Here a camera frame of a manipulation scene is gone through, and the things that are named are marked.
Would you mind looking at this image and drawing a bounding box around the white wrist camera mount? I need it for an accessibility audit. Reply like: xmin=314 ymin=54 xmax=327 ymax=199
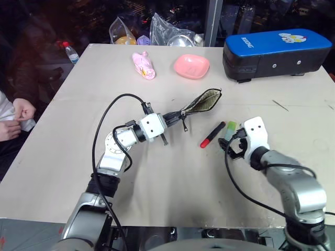
xmin=138 ymin=112 xmax=169 ymax=144
xmin=242 ymin=116 xmax=271 ymax=158

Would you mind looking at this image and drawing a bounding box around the grey upright post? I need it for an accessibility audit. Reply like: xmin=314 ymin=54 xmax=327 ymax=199
xmin=204 ymin=0 xmax=224 ymax=48

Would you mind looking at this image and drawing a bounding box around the red marker with black cap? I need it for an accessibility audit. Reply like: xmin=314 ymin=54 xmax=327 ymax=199
xmin=199 ymin=120 xmax=227 ymax=149

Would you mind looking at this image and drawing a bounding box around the clear water bottle red cap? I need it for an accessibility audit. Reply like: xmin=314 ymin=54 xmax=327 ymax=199
xmin=62 ymin=41 xmax=80 ymax=66

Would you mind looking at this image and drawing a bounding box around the green highlighter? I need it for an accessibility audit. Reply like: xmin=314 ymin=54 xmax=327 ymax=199
xmin=222 ymin=121 xmax=238 ymax=141

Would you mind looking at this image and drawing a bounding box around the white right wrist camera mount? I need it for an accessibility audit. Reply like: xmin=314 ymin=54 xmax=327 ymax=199
xmin=242 ymin=116 xmax=271 ymax=158

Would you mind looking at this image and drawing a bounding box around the round metal bowl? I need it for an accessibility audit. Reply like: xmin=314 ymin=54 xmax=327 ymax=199
xmin=165 ymin=33 xmax=196 ymax=48

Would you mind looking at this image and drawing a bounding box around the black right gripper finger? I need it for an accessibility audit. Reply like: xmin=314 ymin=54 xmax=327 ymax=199
xmin=226 ymin=146 xmax=243 ymax=161
xmin=218 ymin=138 xmax=232 ymax=153

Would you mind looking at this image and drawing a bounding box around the clear bag with orange item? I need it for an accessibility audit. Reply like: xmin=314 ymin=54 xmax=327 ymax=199
xmin=108 ymin=16 xmax=138 ymax=45

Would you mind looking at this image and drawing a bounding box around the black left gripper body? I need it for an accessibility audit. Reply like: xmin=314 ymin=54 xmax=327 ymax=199
xmin=161 ymin=113 xmax=181 ymax=130

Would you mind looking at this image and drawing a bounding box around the blue and black case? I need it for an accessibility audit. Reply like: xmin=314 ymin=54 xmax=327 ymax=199
xmin=222 ymin=28 xmax=333 ymax=85

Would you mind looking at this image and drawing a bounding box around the pink plastic dish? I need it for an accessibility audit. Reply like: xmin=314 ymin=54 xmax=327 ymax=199
xmin=173 ymin=53 xmax=211 ymax=79

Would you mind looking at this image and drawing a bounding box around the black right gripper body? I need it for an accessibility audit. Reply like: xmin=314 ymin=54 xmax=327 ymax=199
xmin=232 ymin=135 xmax=250 ymax=161

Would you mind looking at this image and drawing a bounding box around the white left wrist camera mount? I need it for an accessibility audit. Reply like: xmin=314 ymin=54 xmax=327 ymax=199
xmin=138 ymin=112 xmax=169 ymax=144

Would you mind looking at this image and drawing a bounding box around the large clear plastic bag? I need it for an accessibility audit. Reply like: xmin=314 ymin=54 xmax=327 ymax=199
xmin=149 ymin=12 xmax=205 ymax=48

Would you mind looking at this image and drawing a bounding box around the grid pattern zipper pouch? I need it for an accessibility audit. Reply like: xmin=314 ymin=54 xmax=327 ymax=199
xmin=180 ymin=88 xmax=224 ymax=133

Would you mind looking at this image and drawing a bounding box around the bystander right hand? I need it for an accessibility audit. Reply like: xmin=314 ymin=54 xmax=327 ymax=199
xmin=0 ymin=120 xmax=23 ymax=142

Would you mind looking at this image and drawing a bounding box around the grey rounded robot torso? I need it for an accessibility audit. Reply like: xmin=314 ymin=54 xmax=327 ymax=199
xmin=125 ymin=236 xmax=265 ymax=251

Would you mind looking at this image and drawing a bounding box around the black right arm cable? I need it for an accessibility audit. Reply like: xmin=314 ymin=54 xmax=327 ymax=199
xmin=224 ymin=129 xmax=289 ymax=218

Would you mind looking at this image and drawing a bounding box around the bystander white garment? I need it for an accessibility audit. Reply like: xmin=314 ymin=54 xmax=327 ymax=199
xmin=0 ymin=90 xmax=37 ymax=132

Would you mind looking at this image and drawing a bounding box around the long black left arm cable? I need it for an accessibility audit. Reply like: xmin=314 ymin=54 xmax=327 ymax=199
xmin=90 ymin=93 xmax=153 ymax=251

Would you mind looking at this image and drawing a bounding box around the bystander left hand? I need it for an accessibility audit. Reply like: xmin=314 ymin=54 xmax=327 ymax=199
xmin=12 ymin=97 xmax=37 ymax=122

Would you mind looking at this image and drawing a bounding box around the short black left wrist cable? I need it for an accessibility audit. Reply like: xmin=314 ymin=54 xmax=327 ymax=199
xmin=112 ymin=120 xmax=137 ymax=172

